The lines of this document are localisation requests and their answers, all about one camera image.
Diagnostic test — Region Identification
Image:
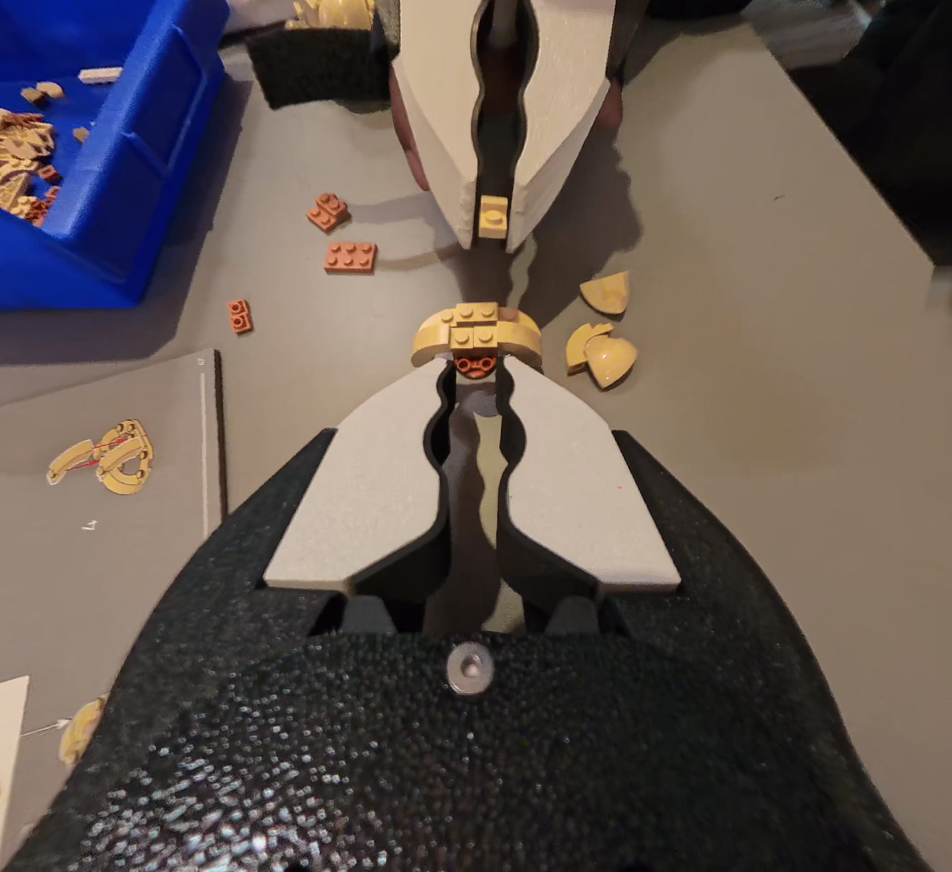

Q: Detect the orange plate brick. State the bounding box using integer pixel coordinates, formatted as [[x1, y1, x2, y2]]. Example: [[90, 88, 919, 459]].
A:
[[323, 240, 379, 277]]

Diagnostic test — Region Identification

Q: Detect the person's black jacket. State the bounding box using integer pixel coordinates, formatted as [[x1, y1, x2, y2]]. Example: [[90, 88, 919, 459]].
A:
[[744, 0, 952, 271]]

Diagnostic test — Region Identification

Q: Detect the tan quarter-round brick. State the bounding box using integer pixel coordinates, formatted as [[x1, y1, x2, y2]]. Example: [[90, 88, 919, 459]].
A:
[[579, 270, 632, 317], [585, 336, 641, 391]]

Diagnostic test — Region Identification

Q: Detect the blue plastic bin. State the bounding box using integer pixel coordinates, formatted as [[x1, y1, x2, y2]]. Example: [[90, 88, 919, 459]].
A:
[[0, 0, 233, 312]]

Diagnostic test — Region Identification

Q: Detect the tan curved brick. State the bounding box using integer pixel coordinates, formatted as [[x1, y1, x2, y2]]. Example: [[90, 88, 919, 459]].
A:
[[564, 321, 614, 375]]

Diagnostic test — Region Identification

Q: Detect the large tan arch brick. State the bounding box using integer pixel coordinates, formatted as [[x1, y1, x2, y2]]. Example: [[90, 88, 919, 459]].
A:
[[411, 303, 545, 367]]

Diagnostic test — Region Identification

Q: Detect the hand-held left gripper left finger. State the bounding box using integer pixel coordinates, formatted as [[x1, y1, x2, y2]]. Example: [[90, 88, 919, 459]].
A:
[[262, 361, 453, 593]]

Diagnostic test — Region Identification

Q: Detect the pile of small toy bricks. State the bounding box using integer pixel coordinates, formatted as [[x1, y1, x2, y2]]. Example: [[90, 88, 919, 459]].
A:
[[0, 62, 127, 229]]

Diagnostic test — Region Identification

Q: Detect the grey instruction booklet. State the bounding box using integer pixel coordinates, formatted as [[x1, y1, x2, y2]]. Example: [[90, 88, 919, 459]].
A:
[[0, 349, 227, 851]]

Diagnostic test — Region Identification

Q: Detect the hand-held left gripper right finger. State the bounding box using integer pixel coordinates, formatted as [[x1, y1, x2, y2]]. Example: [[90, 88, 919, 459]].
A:
[[497, 358, 684, 593]]

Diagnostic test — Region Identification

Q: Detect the orange small brick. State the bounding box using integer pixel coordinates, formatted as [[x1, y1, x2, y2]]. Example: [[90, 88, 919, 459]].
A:
[[307, 191, 352, 235]]

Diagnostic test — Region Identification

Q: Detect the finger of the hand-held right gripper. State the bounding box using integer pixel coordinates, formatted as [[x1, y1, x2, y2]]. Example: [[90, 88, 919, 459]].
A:
[[506, 0, 630, 256], [393, 0, 501, 251]]

